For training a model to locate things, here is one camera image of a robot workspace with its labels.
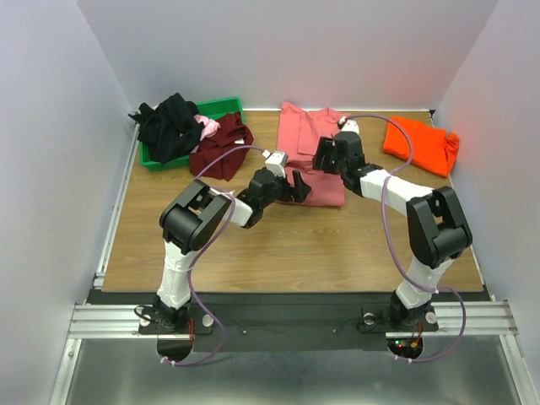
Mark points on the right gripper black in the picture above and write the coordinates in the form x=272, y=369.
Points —
x=327, y=156

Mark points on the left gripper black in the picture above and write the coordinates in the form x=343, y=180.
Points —
x=299, y=191

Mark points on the salmon pink t-shirt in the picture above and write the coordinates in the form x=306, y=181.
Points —
x=299, y=132

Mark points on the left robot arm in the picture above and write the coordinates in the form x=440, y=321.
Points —
x=191, y=221

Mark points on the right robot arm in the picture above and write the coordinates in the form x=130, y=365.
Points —
x=438, y=231

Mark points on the maroon t-shirt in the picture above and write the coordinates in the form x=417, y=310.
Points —
x=215, y=156

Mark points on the folded orange t-shirt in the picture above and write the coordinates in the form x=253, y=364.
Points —
x=434, y=150

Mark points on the light pink t-shirt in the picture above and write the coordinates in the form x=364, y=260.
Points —
x=210, y=126

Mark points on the green plastic bin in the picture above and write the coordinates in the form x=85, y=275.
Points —
x=213, y=109

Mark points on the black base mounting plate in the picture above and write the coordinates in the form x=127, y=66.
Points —
x=257, y=322

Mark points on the black t-shirt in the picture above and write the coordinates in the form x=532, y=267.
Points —
x=170, y=130

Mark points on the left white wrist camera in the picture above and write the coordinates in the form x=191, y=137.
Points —
x=275, y=162

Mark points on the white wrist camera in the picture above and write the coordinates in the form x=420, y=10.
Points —
x=347, y=124
x=275, y=162

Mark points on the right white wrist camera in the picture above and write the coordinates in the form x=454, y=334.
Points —
x=347, y=124

